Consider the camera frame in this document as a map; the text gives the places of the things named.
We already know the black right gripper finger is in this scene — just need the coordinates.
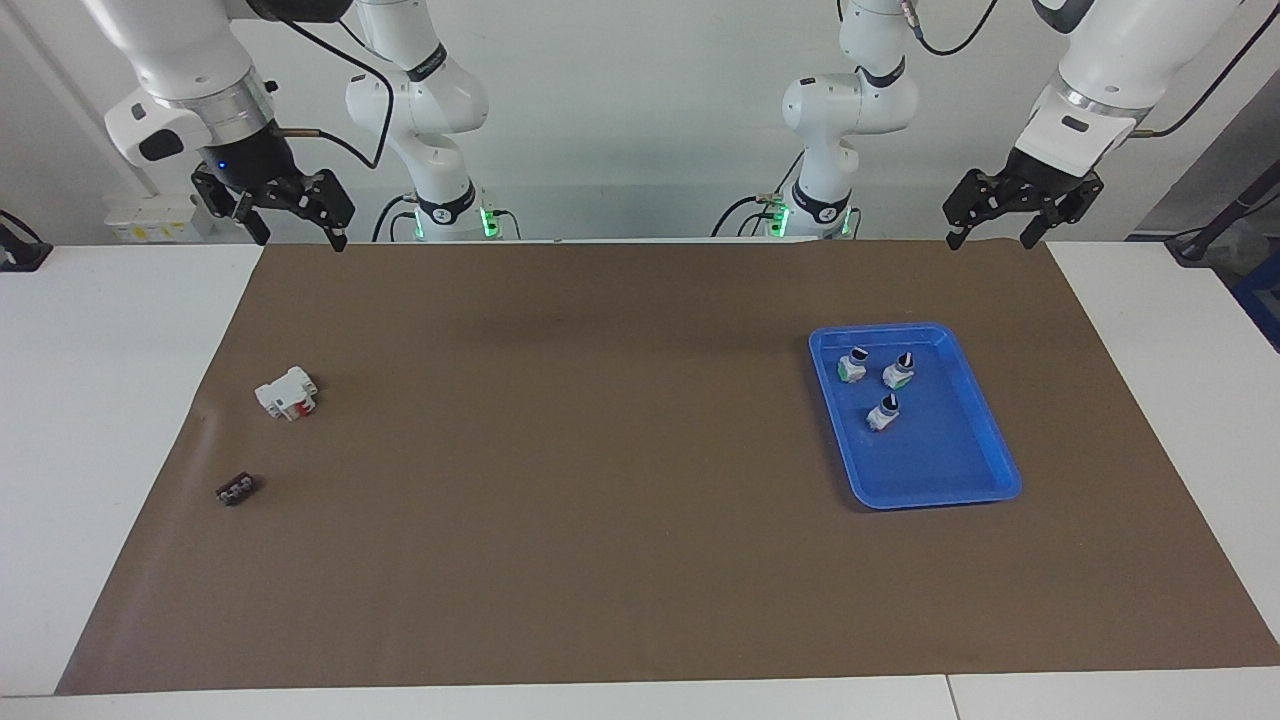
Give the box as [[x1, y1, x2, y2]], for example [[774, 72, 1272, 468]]
[[299, 169, 357, 252], [191, 167, 272, 248]]

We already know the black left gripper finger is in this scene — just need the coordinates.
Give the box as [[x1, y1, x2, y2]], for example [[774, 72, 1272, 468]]
[[942, 169, 1014, 252], [1019, 177, 1105, 250]]

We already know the black stand pole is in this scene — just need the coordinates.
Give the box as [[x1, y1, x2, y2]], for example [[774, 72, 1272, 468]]
[[1164, 158, 1280, 267]]

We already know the white circuit breaker red lever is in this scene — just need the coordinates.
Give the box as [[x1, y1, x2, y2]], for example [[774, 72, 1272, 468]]
[[253, 365, 320, 423]]

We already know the black clamp device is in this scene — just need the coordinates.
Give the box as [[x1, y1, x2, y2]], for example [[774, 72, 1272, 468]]
[[0, 209, 54, 274]]

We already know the blue crate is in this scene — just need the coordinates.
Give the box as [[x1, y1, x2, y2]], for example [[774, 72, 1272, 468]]
[[1231, 254, 1280, 353]]

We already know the blue plastic tray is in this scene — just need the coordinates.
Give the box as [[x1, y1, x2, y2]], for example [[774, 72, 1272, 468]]
[[807, 321, 1024, 512]]

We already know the brown table mat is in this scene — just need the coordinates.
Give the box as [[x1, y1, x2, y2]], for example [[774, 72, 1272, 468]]
[[55, 239, 1280, 697]]

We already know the black base cable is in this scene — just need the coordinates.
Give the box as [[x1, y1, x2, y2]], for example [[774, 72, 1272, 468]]
[[711, 150, 807, 239], [371, 194, 419, 244]]

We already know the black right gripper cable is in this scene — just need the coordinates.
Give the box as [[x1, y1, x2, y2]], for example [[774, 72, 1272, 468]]
[[268, 14, 397, 172]]

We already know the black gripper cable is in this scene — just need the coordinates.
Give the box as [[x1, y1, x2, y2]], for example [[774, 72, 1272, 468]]
[[900, 0, 1280, 139], [268, 14, 397, 172]]

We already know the white wall socket box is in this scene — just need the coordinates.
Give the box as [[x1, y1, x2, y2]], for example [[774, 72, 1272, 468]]
[[103, 192, 217, 245]]

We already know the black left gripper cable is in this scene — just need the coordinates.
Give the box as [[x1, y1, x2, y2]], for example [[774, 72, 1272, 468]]
[[900, 0, 1280, 139]]

